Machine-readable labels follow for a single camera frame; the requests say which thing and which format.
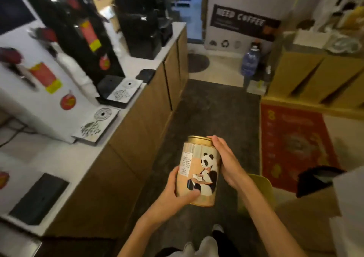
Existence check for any person's left hand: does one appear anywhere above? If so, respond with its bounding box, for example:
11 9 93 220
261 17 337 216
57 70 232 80
146 166 201 225

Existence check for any person's right hand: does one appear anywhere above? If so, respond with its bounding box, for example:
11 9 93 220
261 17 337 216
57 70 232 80
207 135 251 192

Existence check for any tall panda tea tin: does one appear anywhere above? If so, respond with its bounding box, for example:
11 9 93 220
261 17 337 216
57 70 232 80
175 135 221 208

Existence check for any person's right forearm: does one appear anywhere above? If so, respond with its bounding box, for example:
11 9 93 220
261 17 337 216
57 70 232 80
237 180 307 257

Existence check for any yellow-green bin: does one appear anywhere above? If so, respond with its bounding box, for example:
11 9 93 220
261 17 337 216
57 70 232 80
237 173 276 218

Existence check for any wooden counter cabinet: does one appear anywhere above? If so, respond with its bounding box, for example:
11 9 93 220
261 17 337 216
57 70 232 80
0 21 190 238

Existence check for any red patterned floor mat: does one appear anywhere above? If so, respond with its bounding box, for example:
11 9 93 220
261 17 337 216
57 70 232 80
260 103 342 194

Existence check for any black bag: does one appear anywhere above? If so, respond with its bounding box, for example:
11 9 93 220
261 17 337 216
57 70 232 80
295 165 346 199

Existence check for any brown cardboard box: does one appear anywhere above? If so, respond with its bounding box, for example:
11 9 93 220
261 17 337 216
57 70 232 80
274 185 342 252

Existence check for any blue water bottle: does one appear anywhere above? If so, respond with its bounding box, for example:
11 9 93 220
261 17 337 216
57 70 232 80
240 44 262 77

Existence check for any round dark mat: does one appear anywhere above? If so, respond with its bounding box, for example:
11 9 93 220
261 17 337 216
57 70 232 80
187 53 211 74

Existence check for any white box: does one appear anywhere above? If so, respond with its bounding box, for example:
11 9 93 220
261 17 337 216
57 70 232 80
329 167 364 257

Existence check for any tan cardboard display rack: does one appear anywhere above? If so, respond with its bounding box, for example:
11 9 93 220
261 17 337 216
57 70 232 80
267 31 364 110

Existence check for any large black flat tray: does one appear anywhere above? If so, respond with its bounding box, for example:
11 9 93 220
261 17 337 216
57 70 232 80
8 172 70 226

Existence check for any small black flat tray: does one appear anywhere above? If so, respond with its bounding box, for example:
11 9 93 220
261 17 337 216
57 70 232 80
135 68 157 85

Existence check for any white drink dispenser machine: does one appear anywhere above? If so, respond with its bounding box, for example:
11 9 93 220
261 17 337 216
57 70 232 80
0 17 120 145

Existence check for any black coffee machine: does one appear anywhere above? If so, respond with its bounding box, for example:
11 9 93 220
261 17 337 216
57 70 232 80
111 0 174 61

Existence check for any black drink dispenser machine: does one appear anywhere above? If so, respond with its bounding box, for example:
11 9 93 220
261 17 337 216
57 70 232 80
22 0 143 108

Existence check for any black screen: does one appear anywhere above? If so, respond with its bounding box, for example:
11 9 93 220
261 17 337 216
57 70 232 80
0 0 36 36

